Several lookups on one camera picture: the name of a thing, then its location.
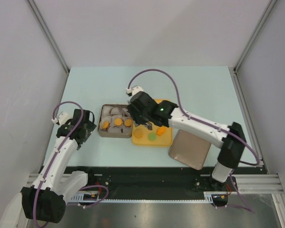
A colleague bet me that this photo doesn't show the metal tongs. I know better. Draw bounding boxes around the metal tongs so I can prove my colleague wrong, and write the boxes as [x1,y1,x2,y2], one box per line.
[124,106,138,126]

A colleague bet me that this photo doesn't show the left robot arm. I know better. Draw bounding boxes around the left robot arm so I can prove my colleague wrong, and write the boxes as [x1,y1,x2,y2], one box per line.
[21,109,96,223]

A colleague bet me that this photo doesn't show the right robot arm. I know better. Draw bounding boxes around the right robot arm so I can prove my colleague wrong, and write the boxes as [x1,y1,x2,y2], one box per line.
[127,91,246,190]

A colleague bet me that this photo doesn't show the white paper cup top right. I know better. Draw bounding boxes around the white paper cup top right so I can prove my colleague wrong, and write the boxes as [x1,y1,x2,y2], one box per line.
[122,108,131,117]

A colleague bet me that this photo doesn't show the white paper cup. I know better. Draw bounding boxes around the white paper cup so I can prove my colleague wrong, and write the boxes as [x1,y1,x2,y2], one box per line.
[100,115,112,124]
[122,108,131,117]
[110,107,122,115]
[122,127,132,134]
[108,127,122,134]

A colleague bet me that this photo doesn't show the orange cookie top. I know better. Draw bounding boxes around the orange cookie top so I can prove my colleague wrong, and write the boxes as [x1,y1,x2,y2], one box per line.
[101,121,110,131]

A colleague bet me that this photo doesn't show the white paper cup left middle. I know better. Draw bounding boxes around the white paper cup left middle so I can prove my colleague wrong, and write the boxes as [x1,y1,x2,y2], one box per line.
[100,115,112,124]

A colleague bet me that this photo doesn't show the white paper cup centre front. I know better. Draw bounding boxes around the white paper cup centre front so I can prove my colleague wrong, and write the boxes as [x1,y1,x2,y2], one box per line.
[108,127,122,134]

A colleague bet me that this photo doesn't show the orange fish shaped cookie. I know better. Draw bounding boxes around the orange fish shaped cookie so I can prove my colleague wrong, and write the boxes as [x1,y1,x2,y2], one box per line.
[156,126,167,136]

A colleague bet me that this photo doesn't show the white paper cup right front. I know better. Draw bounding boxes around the white paper cup right front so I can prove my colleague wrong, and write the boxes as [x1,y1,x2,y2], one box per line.
[122,127,132,134]

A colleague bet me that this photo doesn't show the white paper cup top centre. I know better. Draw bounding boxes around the white paper cup top centre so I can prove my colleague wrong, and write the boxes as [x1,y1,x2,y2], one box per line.
[110,107,122,115]

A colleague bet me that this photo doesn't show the rose gold cookie tin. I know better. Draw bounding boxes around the rose gold cookie tin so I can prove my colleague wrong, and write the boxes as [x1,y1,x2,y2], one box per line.
[97,104,133,138]

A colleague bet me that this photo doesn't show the green cookie front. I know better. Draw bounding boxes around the green cookie front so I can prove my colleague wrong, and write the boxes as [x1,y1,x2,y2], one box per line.
[148,133,156,141]

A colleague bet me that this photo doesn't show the yellow plastic tray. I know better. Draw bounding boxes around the yellow plastic tray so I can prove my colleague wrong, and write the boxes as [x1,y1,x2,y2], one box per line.
[131,98,173,148]

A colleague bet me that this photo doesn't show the rose gold tin lid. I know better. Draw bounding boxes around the rose gold tin lid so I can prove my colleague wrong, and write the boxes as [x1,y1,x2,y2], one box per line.
[168,130,211,170]

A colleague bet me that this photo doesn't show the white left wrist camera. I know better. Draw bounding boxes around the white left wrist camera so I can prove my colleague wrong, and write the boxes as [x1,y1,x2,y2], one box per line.
[52,112,71,125]

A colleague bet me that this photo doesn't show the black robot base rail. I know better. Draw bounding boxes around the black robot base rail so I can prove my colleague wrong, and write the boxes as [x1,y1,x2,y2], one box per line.
[64,166,238,200]

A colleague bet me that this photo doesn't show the white cable duct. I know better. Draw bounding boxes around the white cable duct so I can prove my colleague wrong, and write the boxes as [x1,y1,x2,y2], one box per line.
[66,191,228,204]

